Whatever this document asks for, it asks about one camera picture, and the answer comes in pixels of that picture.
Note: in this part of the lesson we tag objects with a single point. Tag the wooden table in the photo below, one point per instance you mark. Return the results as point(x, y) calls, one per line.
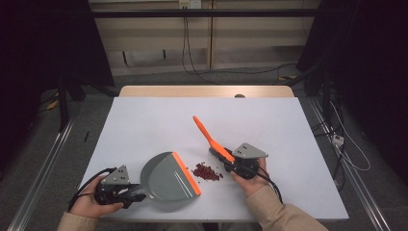
point(192, 91)

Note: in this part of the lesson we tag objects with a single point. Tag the dark curtain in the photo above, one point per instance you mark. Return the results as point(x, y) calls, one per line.
point(38, 48)
point(378, 64)

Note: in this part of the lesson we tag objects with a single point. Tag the black metal stand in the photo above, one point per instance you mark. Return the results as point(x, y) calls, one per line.
point(326, 96)
point(63, 109)

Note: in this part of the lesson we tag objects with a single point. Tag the person's right hand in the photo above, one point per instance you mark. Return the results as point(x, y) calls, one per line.
point(253, 184)

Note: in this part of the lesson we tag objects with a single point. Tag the white wall socket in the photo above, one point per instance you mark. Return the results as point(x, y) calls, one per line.
point(184, 4)
point(195, 4)

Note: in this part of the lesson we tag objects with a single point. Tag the black wall bracket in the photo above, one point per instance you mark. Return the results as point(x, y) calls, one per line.
point(164, 54)
point(124, 58)

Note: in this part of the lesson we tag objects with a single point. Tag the grey dustpan with orange edge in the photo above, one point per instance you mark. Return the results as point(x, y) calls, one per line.
point(166, 179)

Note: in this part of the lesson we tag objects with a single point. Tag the person's left hand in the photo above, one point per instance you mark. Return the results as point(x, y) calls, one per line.
point(86, 203)

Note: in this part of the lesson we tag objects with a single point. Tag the red kidney beans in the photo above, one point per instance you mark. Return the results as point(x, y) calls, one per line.
point(205, 172)

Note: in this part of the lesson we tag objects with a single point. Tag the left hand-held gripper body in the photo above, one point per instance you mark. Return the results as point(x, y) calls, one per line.
point(117, 178)

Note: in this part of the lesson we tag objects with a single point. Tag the person's grey trousers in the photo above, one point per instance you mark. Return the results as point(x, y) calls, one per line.
point(186, 227)

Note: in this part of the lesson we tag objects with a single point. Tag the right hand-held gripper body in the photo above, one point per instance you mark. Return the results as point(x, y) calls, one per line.
point(248, 152)

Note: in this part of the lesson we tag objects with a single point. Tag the aluminium floor rail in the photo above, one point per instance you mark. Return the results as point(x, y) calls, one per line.
point(362, 195)
point(38, 186)

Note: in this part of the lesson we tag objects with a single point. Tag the orange brush with grey bristles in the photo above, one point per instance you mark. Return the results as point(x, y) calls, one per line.
point(208, 136)

